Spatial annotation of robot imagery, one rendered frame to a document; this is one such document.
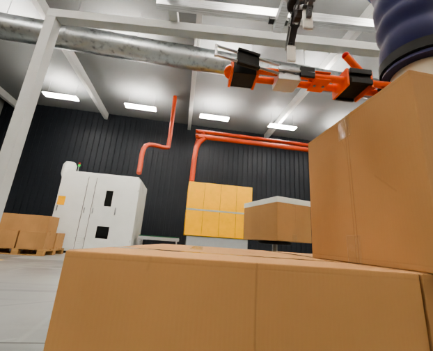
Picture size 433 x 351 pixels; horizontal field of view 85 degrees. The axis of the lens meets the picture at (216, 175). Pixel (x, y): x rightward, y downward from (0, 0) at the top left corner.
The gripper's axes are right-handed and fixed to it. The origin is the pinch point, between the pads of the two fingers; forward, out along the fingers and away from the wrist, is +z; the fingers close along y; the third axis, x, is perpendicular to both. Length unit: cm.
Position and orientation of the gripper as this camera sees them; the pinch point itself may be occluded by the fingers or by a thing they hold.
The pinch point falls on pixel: (298, 44)
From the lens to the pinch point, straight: 93.1
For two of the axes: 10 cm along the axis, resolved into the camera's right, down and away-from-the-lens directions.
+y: -0.6, 2.6, 9.6
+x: -10.0, -0.9, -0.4
